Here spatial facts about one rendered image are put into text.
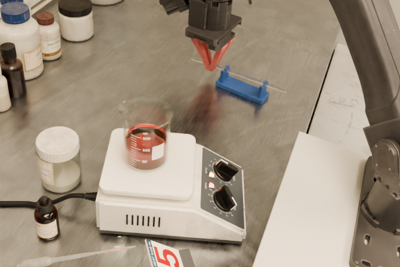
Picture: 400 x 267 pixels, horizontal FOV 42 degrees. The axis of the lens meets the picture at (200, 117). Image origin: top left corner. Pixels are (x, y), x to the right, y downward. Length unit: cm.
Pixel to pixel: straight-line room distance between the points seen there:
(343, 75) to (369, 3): 47
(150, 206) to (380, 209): 29
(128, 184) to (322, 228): 25
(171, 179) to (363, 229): 25
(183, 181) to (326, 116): 38
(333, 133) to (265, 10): 45
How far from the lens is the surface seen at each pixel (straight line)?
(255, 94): 97
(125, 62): 104
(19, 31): 95
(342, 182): 75
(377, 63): 64
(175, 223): 69
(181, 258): 71
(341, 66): 113
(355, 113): 101
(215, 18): 91
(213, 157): 76
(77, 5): 109
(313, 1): 137
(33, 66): 99
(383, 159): 63
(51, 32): 102
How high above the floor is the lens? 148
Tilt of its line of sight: 39 degrees down
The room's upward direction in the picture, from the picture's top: 7 degrees clockwise
